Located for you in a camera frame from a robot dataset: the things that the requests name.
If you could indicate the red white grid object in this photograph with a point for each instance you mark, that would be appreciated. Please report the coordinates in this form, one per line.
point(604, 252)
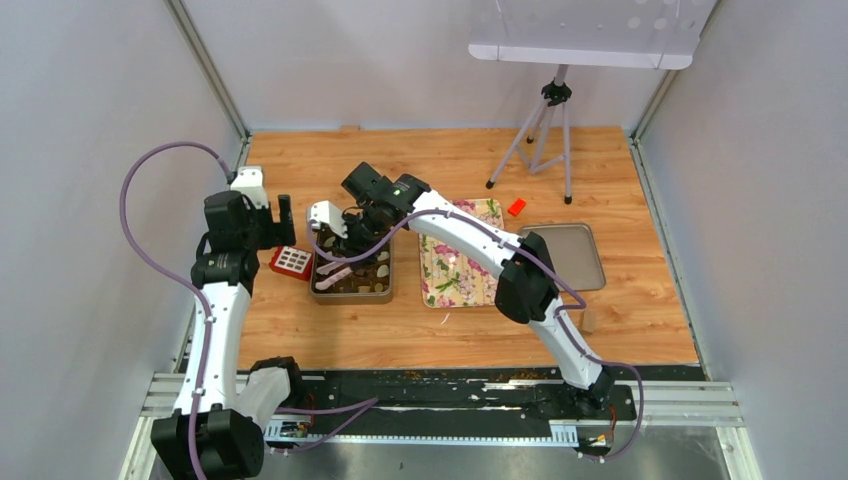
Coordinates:
point(292, 262)

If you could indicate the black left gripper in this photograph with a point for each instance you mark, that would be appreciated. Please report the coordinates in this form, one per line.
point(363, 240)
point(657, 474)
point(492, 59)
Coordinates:
point(278, 233)

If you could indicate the white overhead light panel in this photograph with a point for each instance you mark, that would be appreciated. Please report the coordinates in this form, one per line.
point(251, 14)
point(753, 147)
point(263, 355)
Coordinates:
point(651, 34)

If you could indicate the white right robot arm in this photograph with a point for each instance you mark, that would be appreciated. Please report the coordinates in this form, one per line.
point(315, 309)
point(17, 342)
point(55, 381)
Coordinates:
point(528, 290)

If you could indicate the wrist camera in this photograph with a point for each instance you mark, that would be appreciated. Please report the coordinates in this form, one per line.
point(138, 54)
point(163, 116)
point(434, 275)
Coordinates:
point(326, 214)
point(249, 181)

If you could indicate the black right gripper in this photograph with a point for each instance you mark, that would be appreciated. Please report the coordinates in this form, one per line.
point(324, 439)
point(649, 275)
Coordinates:
point(352, 244)

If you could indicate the small wooden block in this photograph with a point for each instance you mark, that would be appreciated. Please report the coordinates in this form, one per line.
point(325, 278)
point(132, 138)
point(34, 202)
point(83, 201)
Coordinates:
point(588, 323)

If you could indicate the white tripod stand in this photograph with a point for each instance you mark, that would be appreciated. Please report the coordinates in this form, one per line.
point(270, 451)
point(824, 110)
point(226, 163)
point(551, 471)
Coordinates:
point(529, 143)

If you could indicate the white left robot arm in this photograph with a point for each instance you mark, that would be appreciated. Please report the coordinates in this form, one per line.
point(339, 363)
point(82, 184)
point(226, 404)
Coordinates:
point(215, 431)

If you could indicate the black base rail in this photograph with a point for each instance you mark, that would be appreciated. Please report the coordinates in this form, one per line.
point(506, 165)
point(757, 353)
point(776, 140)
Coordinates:
point(529, 406)

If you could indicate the pink silicone tongs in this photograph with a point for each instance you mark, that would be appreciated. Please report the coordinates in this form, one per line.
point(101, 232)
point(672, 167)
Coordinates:
point(329, 274)

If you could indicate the gold chocolate tin box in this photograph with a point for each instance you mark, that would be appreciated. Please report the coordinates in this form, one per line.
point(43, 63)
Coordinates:
point(362, 286)

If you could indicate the grey metal tin lid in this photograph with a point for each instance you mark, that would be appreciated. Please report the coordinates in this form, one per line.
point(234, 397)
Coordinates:
point(574, 253)

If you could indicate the small red block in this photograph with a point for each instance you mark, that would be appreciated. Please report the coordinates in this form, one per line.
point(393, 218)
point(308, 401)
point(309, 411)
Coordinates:
point(517, 207)

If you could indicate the floral patterned tray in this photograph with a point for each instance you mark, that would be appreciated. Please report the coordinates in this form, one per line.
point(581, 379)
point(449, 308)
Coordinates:
point(452, 280)

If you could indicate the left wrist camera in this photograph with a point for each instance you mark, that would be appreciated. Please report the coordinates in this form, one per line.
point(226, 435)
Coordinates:
point(249, 181)

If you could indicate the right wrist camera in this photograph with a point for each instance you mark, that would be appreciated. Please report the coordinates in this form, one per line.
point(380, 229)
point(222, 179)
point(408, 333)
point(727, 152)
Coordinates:
point(326, 214)

